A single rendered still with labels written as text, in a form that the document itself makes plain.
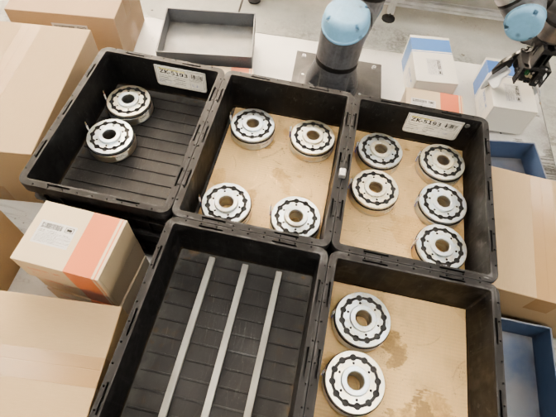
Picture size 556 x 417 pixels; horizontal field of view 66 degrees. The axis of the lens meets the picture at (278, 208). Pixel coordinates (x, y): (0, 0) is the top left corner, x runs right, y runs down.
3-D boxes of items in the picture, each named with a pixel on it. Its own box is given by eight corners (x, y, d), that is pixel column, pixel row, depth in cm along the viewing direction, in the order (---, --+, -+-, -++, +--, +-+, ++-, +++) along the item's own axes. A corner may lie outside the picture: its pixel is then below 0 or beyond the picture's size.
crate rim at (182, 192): (227, 77, 101) (227, 69, 99) (352, 100, 100) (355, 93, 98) (170, 221, 81) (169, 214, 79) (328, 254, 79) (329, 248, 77)
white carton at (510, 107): (472, 80, 134) (486, 56, 126) (510, 86, 134) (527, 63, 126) (478, 128, 124) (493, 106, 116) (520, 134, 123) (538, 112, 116)
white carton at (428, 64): (400, 58, 139) (409, 34, 132) (438, 61, 139) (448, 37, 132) (406, 103, 129) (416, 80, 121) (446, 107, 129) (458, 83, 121)
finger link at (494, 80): (476, 94, 119) (510, 76, 113) (474, 79, 122) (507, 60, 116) (482, 100, 121) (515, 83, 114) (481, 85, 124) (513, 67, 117)
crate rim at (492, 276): (352, 100, 100) (355, 93, 98) (483, 125, 98) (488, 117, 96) (328, 254, 79) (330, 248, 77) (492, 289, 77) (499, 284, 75)
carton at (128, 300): (60, 299, 93) (46, 287, 86) (88, 251, 99) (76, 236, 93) (129, 320, 91) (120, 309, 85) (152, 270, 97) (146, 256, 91)
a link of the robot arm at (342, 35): (309, 61, 114) (317, 13, 103) (325, 34, 121) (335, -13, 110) (352, 75, 112) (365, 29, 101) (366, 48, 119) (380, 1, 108)
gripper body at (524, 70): (510, 85, 113) (536, 47, 103) (505, 63, 117) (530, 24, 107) (539, 89, 113) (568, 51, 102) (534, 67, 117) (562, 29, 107)
